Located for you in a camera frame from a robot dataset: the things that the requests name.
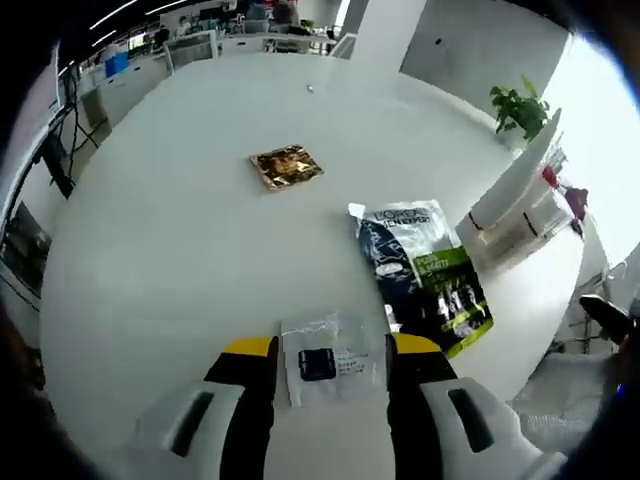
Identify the small silver skincare sachet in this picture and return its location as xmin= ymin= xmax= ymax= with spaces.
xmin=279 ymin=312 xmax=389 ymax=409

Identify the tall white skincare tube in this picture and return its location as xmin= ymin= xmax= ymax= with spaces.
xmin=453 ymin=107 xmax=564 ymax=242

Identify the red-collared white skincare bottle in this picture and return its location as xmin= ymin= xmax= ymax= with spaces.
xmin=519 ymin=147 xmax=571 ymax=237

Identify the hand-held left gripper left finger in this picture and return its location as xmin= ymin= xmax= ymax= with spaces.
xmin=134 ymin=335 xmax=281 ymax=480

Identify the white background chair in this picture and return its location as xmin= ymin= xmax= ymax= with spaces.
xmin=329 ymin=35 xmax=357 ymax=60

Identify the gold foil skincare sachet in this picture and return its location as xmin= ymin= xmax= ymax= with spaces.
xmin=248 ymin=144 xmax=326 ymax=193

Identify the dark green skincare sachet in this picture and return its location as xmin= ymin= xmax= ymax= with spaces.
xmin=347 ymin=199 xmax=496 ymax=361

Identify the potted green plant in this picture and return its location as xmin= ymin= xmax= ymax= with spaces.
xmin=488 ymin=74 xmax=551 ymax=144

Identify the blue storage box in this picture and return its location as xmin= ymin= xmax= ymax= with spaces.
xmin=104 ymin=54 xmax=133 ymax=79

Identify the short clear-capped white skincare bottle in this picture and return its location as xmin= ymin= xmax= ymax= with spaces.
xmin=477 ymin=199 xmax=566 ymax=274

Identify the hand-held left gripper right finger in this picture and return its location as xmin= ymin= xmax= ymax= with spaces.
xmin=383 ymin=333 xmax=551 ymax=480

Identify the grey mesh office chair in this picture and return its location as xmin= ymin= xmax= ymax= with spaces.
xmin=509 ymin=349 xmax=617 ymax=442

